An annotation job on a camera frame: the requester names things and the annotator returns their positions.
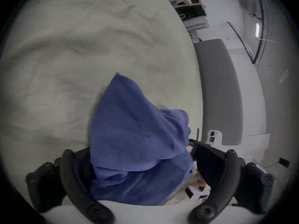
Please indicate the blue garment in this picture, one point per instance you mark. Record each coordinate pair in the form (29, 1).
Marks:
(135, 134)

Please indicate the person's right hand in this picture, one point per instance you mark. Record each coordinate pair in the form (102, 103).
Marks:
(200, 181)

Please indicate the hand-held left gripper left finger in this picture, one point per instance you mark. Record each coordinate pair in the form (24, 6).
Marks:
(70, 178)

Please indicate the wooden shelf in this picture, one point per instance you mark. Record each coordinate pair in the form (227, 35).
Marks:
(189, 6)

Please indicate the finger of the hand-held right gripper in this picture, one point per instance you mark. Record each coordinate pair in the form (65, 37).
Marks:
(197, 142)

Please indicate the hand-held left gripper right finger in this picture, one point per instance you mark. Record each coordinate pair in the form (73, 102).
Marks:
(230, 178)

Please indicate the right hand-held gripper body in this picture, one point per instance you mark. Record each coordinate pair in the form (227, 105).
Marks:
(197, 193)

